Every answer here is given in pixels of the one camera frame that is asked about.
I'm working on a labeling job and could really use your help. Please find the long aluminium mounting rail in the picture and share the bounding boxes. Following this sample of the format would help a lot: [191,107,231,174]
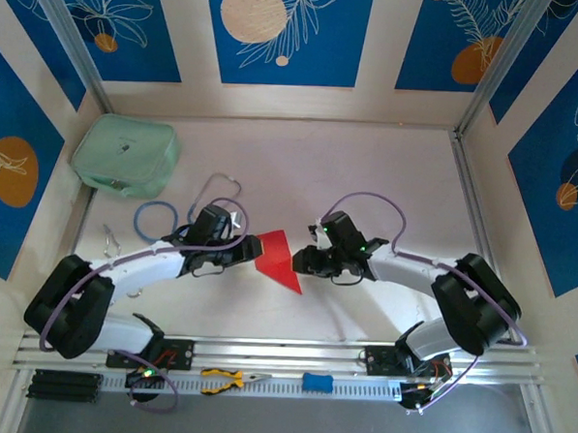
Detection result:
[12,321,548,397]

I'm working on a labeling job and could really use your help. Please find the grey stethoscope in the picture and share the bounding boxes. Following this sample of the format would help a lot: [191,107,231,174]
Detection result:
[186,170,244,225]

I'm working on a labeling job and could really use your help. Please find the blue sponge block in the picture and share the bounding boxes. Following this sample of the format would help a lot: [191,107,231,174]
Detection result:
[301,370,335,394]

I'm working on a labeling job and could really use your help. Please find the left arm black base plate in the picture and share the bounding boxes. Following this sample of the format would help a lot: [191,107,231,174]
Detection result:
[105,333,197,373]

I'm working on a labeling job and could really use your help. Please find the aluminium frame post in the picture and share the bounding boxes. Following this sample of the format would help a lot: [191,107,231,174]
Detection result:
[20,0,120,116]
[452,0,557,143]

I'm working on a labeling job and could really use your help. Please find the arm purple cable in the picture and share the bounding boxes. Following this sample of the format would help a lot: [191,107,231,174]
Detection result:
[313,188,536,418]
[35,188,251,417]

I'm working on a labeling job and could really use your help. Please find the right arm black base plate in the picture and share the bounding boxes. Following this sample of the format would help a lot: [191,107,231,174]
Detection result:
[363,344,453,381]

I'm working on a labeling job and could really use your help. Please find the yellow-handled pliers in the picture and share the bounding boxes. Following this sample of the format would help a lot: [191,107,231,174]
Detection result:
[199,366,273,400]

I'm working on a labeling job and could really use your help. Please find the red paper sheet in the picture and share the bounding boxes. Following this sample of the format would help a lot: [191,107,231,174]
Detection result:
[253,228,307,294]

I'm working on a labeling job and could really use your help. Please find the small metal clip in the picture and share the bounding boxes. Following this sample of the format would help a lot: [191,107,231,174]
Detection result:
[100,223,125,259]

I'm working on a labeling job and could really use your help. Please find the mint green zip pouch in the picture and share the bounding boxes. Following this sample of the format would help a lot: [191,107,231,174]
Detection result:
[66,111,185,201]

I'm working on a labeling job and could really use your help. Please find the slotted grey cable duct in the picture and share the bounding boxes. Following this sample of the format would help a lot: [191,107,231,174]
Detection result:
[100,364,403,408]

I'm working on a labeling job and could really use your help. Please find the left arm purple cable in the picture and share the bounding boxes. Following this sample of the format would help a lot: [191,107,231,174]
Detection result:
[35,188,251,417]

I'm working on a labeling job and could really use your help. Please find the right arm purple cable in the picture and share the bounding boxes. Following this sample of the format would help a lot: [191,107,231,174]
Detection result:
[313,188,536,418]

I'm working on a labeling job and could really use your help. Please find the blue cable ring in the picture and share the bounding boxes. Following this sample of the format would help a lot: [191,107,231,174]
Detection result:
[133,199,180,243]

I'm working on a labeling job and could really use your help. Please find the black aluminium profile block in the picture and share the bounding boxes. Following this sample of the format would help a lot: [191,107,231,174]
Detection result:
[25,368,104,405]

